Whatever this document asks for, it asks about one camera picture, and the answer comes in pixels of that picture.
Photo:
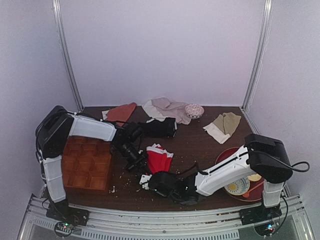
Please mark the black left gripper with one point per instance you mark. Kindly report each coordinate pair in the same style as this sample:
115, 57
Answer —
135, 162

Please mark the wooden compartment tray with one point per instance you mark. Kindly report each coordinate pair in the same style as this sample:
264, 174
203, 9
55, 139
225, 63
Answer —
87, 165

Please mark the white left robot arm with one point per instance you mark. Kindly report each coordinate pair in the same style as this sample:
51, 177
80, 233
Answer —
53, 132

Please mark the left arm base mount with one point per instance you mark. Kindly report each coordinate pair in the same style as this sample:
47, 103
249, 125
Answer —
61, 211

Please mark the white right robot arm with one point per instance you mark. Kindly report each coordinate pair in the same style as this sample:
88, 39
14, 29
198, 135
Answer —
260, 155

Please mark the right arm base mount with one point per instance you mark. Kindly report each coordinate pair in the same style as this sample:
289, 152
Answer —
259, 214

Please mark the yellow square panda plate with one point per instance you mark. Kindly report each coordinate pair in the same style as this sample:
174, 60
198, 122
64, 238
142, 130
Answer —
254, 177

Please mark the left aluminium corner post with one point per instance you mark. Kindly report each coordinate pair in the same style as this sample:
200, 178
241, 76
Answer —
57, 12

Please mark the red white underwear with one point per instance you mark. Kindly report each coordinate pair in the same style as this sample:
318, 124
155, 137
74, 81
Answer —
158, 158

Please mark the rust orange underwear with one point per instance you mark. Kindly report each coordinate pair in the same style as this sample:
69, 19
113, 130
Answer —
119, 114

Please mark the circuit board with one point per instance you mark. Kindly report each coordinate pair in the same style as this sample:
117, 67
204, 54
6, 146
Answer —
63, 229
266, 229

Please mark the blue yellow patterned bowl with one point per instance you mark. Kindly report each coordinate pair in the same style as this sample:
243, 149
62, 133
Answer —
238, 187

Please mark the left circuit board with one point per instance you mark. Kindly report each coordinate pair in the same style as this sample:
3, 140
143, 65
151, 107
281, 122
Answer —
63, 229

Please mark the aluminium corner post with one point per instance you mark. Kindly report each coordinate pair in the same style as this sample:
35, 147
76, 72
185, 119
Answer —
257, 64
57, 12

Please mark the right aluminium corner post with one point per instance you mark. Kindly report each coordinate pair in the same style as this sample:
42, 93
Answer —
257, 64

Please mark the beige white underwear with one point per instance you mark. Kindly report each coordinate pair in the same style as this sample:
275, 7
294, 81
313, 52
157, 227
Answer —
223, 127

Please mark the red dotted white bowl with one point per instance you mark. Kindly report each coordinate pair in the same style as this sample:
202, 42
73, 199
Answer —
194, 111

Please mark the black white underwear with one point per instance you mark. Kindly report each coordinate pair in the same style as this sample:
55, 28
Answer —
159, 129

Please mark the round red tray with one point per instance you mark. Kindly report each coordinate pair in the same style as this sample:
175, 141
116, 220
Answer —
255, 195

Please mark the orange plastic spoon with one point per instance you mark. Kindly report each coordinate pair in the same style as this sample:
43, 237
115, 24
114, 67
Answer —
247, 194

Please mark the mauve white underwear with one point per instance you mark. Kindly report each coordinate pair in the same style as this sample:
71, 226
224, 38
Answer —
162, 108

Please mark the right circuit board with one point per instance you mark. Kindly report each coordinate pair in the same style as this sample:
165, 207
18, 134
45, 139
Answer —
266, 229

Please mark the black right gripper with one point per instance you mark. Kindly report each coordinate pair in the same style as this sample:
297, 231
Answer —
152, 182

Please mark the front aluminium rail frame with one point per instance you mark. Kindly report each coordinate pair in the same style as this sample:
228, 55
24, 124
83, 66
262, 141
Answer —
215, 224

